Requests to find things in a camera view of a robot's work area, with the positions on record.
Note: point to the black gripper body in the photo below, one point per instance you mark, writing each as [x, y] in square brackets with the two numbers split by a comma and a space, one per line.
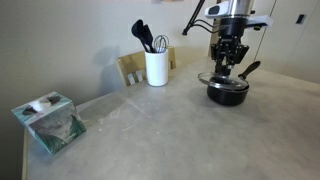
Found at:
[233, 30]

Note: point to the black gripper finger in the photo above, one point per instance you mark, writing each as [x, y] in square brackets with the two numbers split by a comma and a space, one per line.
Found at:
[220, 53]
[238, 51]

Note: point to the glass pot lid black knob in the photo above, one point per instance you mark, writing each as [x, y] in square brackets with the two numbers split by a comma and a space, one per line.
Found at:
[221, 81]

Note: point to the white cylindrical utensil holder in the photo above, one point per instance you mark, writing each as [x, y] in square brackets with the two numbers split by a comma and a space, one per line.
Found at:
[156, 68]

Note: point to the black kitchen spatula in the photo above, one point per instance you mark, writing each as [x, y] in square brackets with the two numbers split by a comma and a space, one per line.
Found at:
[148, 35]

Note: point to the black kitchen spoon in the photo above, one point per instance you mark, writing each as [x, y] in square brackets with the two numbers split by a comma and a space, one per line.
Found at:
[137, 30]

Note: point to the wooden chair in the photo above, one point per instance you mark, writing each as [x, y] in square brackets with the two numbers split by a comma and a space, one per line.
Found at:
[131, 65]

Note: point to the green patterned tissue box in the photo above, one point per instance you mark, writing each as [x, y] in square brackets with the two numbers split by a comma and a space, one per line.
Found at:
[53, 125]

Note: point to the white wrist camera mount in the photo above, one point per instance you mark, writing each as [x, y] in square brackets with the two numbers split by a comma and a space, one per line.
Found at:
[261, 20]

